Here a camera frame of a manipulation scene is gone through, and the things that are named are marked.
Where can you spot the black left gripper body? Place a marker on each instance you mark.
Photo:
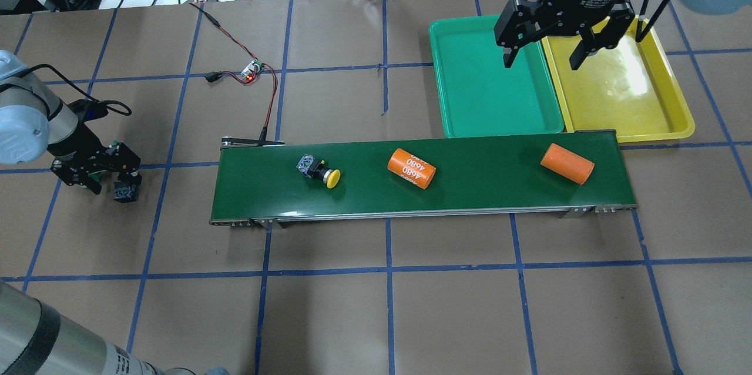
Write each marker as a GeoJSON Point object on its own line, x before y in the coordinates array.
{"type": "Point", "coordinates": [78, 146]}

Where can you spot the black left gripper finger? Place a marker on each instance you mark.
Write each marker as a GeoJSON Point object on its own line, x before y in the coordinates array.
{"type": "Point", "coordinates": [89, 179]}
{"type": "Point", "coordinates": [125, 163]}

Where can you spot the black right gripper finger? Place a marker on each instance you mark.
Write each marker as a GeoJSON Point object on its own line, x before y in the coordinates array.
{"type": "Point", "coordinates": [514, 27]}
{"type": "Point", "coordinates": [620, 18]}

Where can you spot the yellow push button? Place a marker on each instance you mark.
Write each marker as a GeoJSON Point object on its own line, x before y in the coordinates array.
{"type": "Point", "coordinates": [126, 188]}
{"type": "Point", "coordinates": [314, 168]}

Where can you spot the plain orange cylinder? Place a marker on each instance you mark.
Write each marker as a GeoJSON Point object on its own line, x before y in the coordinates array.
{"type": "Point", "coordinates": [567, 164]}

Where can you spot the orange cylinder marked 4680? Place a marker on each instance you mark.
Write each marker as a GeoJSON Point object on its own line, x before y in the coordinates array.
{"type": "Point", "coordinates": [411, 168]}

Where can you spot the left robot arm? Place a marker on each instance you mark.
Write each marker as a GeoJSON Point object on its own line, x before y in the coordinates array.
{"type": "Point", "coordinates": [34, 120]}

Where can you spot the yellow plastic tray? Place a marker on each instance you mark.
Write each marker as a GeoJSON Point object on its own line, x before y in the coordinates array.
{"type": "Point", "coordinates": [631, 89]}

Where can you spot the green plastic tray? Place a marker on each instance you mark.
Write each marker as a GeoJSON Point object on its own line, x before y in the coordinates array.
{"type": "Point", "coordinates": [478, 96]}

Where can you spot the green conveyor belt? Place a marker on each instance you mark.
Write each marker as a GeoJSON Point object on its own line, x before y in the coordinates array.
{"type": "Point", "coordinates": [474, 176]}

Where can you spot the small controller circuit board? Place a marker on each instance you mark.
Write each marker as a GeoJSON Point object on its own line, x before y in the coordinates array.
{"type": "Point", "coordinates": [251, 71]}

